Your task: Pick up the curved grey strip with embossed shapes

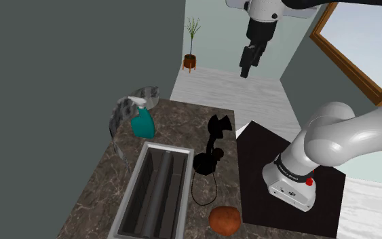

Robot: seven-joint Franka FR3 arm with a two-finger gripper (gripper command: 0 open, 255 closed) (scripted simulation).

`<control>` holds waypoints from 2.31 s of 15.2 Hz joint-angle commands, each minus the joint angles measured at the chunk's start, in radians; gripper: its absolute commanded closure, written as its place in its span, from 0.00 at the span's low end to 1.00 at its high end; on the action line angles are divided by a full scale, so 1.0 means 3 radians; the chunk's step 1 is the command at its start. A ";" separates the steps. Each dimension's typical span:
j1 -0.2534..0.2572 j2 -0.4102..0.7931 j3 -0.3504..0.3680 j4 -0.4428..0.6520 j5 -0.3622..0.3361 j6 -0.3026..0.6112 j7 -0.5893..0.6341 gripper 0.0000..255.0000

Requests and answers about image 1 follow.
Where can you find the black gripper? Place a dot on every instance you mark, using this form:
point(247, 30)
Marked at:
point(260, 31)

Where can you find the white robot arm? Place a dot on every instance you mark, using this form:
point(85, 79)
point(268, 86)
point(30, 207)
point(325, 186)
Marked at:
point(342, 132)

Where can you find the potted plant on stand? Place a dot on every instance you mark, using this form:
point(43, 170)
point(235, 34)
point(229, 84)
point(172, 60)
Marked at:
point(189, 61)

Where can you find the dark robot stand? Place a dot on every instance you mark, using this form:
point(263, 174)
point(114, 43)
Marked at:
point(260, 145)

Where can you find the wooden framed window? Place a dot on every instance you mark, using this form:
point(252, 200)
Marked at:
point(366, 43)

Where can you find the teal spray bottle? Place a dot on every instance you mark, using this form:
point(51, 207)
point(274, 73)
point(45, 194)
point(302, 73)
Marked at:
point(143, 125)

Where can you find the grey rectangular sink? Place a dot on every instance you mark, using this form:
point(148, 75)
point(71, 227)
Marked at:
point(180, 198)

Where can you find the brown round potato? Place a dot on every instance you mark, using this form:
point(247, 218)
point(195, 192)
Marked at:
point(224, 221)

